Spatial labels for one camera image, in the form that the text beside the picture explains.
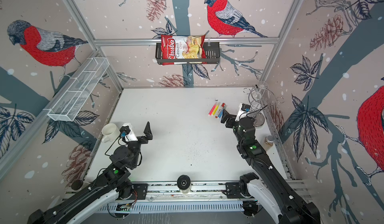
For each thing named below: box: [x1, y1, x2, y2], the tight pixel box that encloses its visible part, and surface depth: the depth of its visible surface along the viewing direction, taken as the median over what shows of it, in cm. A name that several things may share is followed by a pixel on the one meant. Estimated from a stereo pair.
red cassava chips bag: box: [161, 34, 207, 66], surface depth 90 cm
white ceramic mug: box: [101, 123, 121, 143], surface depth 89 cm
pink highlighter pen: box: [208, 102, 218, 116], surface depth 109 cm
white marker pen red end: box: [215, 102, 226, 119], surface depth 109 cm
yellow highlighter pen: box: [212, 102, 221, 116], surface depth 109 cm
